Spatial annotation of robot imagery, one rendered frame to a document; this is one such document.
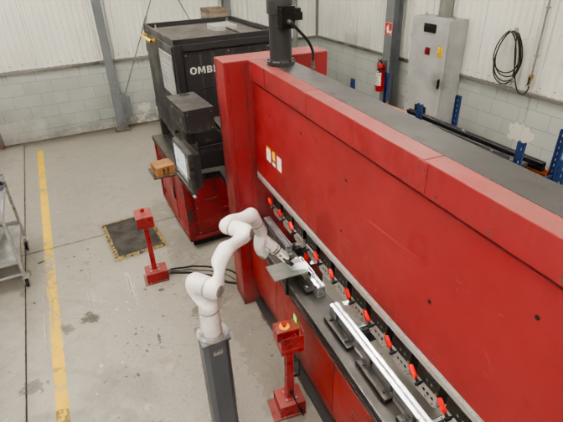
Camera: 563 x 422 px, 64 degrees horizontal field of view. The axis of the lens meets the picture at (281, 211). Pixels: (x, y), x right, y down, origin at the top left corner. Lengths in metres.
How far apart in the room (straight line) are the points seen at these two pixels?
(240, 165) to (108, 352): 2.01
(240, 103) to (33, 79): 6.22
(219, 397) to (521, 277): 2.13
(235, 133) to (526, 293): 2.57
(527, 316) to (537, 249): 0.25
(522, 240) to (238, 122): 2.53
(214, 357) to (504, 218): 1.92
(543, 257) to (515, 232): 0.11
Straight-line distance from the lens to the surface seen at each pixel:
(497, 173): 1.77
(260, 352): 4.09
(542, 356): 1.70
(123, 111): 9.44
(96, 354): 4.43
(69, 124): 9.57
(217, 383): 3.08
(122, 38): 9.33
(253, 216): 2.79
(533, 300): 1.63
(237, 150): 3.68
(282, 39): 3.23
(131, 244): 5.68
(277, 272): 3.27
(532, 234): 1.52
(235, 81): 3.51
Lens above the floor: 3.01
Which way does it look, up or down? 30 degrees down
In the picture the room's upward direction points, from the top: 2 degrees counter-clockwise
